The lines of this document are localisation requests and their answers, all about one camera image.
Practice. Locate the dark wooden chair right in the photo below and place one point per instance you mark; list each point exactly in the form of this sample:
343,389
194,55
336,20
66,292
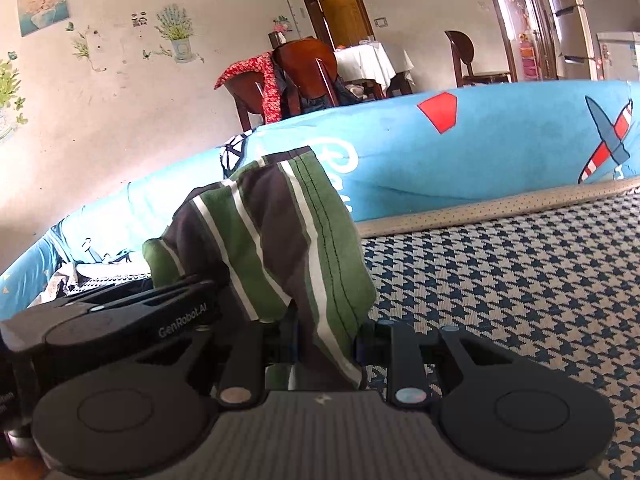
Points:
463,54

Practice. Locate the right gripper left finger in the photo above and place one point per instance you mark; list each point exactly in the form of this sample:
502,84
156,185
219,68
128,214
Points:
137,416

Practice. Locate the white clothed dining table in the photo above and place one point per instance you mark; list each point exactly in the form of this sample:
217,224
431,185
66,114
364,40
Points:
377,61

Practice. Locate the blue printed sofa back cover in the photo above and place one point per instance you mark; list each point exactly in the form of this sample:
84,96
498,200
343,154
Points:
386,158

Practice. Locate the silver refrigerator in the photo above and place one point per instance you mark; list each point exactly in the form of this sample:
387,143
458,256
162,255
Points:
574,44

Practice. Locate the white chest freezer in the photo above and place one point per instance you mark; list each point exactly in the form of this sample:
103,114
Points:
620,55

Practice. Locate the green brown striped shirt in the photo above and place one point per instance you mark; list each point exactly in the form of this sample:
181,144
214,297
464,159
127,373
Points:
284,236

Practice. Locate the red patterned cloth on chair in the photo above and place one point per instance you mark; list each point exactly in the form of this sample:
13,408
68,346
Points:
253,85

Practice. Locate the dark wooden dining chair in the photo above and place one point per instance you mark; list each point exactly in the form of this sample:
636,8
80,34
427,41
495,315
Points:
306,72

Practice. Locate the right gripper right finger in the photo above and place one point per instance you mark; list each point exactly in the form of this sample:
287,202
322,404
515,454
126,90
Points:
499,410

